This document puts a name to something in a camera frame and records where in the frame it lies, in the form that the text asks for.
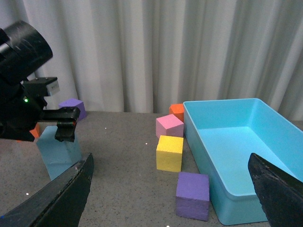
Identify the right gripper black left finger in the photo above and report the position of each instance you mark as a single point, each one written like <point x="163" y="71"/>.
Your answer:
<point x="59" y="204"/>

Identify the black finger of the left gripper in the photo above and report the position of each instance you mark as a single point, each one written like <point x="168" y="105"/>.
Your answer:
<point x="66" y="120"/>

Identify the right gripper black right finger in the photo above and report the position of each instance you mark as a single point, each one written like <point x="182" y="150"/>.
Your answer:
<point x="279" y="193"/>

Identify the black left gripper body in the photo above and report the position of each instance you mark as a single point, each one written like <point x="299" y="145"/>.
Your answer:
<point x="19" y="112"/>

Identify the light blue foam block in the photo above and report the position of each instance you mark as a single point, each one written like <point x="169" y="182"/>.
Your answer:
<point x="57" y="156"/>

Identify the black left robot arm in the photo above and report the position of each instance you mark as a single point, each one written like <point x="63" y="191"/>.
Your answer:
<point x="22" y="51"/>

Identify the purple foam block at back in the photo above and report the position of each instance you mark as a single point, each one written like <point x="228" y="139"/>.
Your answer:
<point x="72" y="102"/>

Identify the purple foam block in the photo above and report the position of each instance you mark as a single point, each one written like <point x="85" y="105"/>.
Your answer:
<point x="72" y="102"/>
<point x="193" y="196"/>

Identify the orange foam block near green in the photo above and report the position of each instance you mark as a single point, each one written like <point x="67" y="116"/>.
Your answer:
<point x="36" y="131"/>

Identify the grey curtain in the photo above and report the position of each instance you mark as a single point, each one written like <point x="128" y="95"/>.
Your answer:
<point x="144" y="55"/>

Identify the blue plastic bin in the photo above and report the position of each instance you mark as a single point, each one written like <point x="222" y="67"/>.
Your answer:
<point x="222" y="134"/>

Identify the purple foam block front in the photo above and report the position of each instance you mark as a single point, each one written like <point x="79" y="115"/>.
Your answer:
<point x="193" y="196"/>

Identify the pink foam block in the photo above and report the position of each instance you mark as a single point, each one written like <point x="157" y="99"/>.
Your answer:
<point x="169" y="125"/>

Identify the yellow foam block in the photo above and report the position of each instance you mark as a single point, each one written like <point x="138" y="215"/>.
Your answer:
<point x="169" y="153"/>

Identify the orange foam block near bin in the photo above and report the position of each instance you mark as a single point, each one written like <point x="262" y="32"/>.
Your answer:
<point x="177" y="110"/>

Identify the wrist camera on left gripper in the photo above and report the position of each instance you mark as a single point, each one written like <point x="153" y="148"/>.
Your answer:
<point x="47" y="86"/>

